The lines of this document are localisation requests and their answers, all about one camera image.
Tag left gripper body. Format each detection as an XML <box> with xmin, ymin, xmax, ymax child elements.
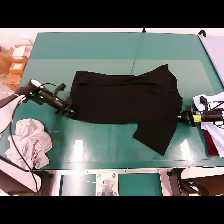
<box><xmin>53</xmin><ymin>97</ymin><xmax>78</xmax><ymax>119</ymax></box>

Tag silver frame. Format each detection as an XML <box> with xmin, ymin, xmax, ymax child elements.
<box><xmin>0</xmin><ymin>167</ymin><xmax>224</xmax><ymax>197</ymax></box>

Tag pale grey garment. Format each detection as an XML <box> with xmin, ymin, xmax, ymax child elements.
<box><xmin>4</xmin><ymin>117</ymin><xmax>54</xmax><ymax>171</ymax></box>

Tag black cable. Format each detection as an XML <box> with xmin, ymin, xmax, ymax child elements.
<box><xmin>7</xmin><ymin>95</ymin><xmax>41</xmax><ymax>194</ymax></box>

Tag red garment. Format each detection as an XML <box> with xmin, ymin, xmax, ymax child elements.
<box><xmin>203</xmin><ymin>129</ymin><xmax>222</xmax><ymax>157</ymax></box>

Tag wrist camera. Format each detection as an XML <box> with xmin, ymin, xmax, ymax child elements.
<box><xmin>49</xmin><ymin>82</ymin><xmax>68</xmax><ymax>98</ymax></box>
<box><xmin>198</xmin><ymin>95</ymin><xmax>212</xmax><ymax>113</ymax></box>

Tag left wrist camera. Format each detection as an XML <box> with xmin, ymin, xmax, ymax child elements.
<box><xmin>49</xmin><ymin>82</ymin><xmax>68</xmax><ymax>98</ymax></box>

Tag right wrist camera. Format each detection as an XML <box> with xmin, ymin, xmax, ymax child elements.
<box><xmin>198</xmin><ymin>95</ymin><xmax>212</xmax><ymax>113</ymax></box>

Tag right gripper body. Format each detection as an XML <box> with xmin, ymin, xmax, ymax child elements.
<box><xmin>176</xmin><ymin>105</ymin><xmax>196</xmax><ymax>126</ymax></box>

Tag black garment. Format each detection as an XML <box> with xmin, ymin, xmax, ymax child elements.
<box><xmin>68</xmin><ymin>63</ymin><xmax>184</xmax><ymax>156</ymax></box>

